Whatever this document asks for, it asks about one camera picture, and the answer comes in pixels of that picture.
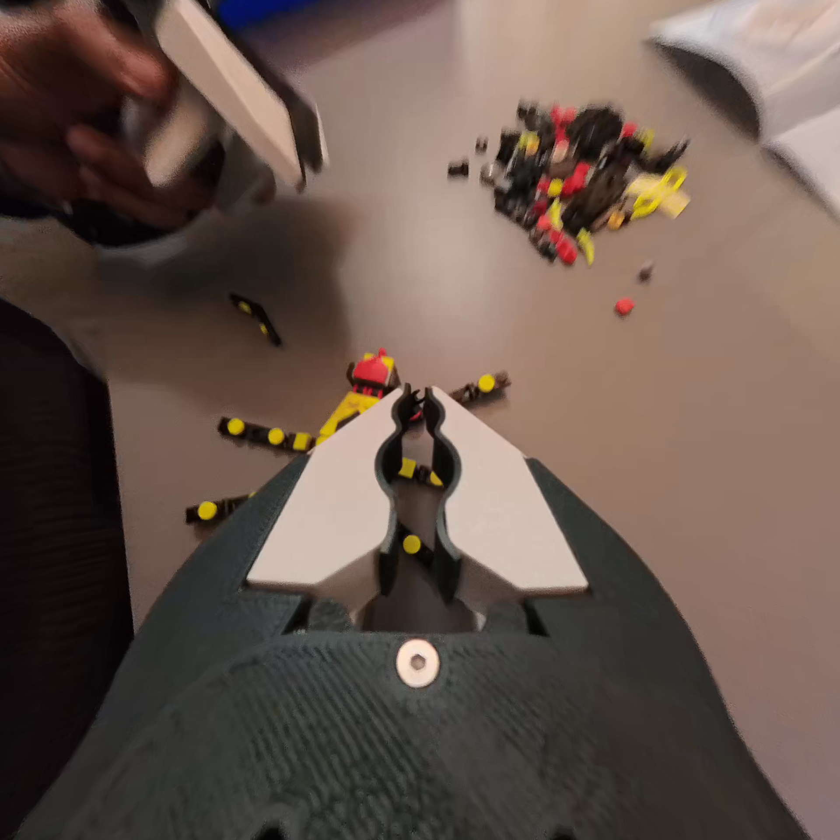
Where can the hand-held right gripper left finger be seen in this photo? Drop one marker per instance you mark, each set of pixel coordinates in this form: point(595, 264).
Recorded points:
point(321, 525)

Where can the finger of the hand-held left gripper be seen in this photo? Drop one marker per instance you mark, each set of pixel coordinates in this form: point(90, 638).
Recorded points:
point(229, 85)
point(313, 141)

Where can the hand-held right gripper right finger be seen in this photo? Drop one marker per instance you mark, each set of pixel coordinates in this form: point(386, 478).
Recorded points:
point(512, 525)

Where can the black yellow red lego model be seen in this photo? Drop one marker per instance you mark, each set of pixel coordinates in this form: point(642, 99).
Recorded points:
point(371, 374)

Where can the black yellow lego leg segment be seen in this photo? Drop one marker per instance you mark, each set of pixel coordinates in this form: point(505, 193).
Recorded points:
point(256, 319)

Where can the black clip lego piece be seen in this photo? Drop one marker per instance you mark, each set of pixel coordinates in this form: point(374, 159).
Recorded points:
point(458, 169)

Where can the grey dome lego piece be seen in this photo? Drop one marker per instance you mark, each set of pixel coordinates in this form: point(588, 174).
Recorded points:
point(489, 174)

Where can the tiny red lego piece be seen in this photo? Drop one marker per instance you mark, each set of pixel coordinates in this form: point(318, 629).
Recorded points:
point(625, 306)

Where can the pile of loose lego pieces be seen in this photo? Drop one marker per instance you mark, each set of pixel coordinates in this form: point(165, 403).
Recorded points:
point(590, 177)

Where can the person's black knit clothing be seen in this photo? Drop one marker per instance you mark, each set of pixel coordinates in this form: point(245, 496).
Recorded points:
point(52, 525)

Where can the instruction booklet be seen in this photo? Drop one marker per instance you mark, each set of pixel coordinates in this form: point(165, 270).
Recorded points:
point(754, 79)

